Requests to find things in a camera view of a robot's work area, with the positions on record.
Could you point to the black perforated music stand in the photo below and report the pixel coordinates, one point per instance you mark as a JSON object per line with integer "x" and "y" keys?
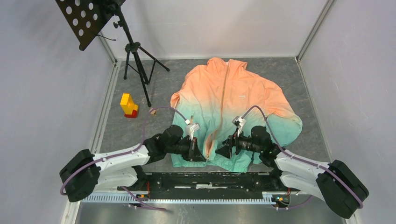
{"x": 87, "y": 18}

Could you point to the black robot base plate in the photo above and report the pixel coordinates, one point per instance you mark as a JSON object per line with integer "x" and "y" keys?
{"x": 205, "y": 185}

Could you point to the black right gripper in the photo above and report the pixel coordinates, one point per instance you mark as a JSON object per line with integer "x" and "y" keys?
{"x": 226, "y": 150}

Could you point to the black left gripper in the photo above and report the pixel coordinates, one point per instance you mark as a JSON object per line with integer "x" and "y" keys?
{"x": 193, "y": 153}

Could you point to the orange and teal gradient jacket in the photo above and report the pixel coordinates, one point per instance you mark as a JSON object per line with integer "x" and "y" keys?
{"x": 214, "y": 94}

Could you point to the yellow and red toy blocks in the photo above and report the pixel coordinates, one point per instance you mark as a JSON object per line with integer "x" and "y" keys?
{"x": 130, "y": 109}

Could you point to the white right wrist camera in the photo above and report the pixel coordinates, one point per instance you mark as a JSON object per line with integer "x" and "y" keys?
{"x": 239, "y": 121}

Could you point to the white toothed cable rail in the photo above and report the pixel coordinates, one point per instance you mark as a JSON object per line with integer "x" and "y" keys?
{"x": 127, "y": 198}

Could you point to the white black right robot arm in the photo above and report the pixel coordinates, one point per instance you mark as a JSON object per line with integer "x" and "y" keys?
{"x": 334, "y": 183}

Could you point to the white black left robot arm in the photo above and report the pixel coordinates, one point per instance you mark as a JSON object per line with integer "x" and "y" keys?
{"x": 86, "y": 172}

